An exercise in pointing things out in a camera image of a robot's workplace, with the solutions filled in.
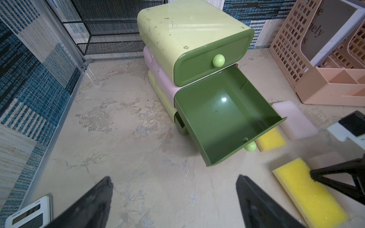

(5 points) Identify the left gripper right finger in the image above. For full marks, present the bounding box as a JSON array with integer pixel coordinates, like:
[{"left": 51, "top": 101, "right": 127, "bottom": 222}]
[{"left": 236, "top": 175, "right": 304, "bottom": 228}]

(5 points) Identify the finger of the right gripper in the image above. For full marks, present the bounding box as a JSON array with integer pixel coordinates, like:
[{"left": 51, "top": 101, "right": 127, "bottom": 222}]
[{"left": 310, "top": 157, "right": 365, "bottom": 205}]

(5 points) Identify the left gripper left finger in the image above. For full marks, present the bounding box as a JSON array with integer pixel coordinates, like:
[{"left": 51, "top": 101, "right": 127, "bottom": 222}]
[{"left": 46, "top": 176, "right": 114, "bottom": 228}]

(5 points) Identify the yellow sponge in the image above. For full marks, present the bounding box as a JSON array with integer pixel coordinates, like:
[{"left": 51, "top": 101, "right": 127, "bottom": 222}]
[
  {"left": 272, "top": 158, "right": 349, "bottom": 228},
  {"left": 255, "top": 128, "right": 287, "bottom": 152}
]

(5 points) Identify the pink sponge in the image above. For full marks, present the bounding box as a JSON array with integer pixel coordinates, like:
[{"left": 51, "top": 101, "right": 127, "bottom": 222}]
[
  {"left": 272, "top": 101, "right": 318, "bottom": 141},
  {"left": 307, "top": 152, "right": 346, "bottom": 170}
]

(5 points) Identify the green three-drawer cabinet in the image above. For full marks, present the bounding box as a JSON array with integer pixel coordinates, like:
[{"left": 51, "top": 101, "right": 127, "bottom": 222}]
[{"left": 136, "top": 0, "right": 255, "bottom": 136}]

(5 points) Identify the white calculator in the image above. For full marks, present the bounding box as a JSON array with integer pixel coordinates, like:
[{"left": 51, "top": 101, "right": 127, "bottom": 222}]
[{"left": 5, "top": 195, "right": 53, "bottom": 228}]

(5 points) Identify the pink desk file organizer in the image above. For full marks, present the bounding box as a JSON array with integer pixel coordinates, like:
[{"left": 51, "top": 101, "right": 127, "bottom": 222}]
[{"left": 269, "top": 1, "right": 365, "bottom": 106}]

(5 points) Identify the white book in organizer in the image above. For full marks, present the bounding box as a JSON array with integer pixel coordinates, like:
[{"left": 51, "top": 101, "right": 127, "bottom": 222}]
[{"left": 301, "top": 0, "right": 365, "bottom": 67}]

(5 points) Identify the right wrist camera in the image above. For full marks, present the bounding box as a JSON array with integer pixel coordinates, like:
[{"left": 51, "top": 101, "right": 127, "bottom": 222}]
[{"left": 327, "top": 110, "right": 365, "bottom": 150}]

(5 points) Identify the black wire shelf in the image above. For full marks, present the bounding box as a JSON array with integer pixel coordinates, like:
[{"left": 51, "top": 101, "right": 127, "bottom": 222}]
[{"left": 48, "top": 0, "right": 168, "bottom": 56}]

